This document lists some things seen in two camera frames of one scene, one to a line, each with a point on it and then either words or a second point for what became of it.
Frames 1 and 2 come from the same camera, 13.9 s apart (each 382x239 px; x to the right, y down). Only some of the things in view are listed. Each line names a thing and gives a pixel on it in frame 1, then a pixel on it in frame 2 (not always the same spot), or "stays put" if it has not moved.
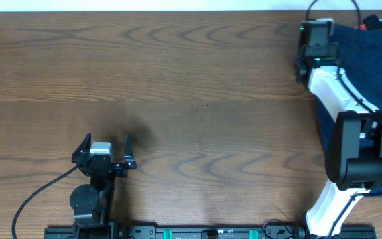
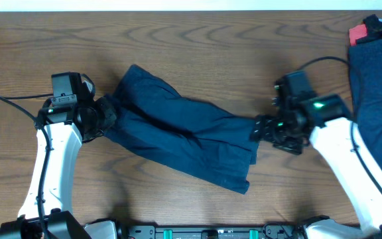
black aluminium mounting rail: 109,231 stays put
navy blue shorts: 373,64 to 152,116
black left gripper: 103,162 to 108,113
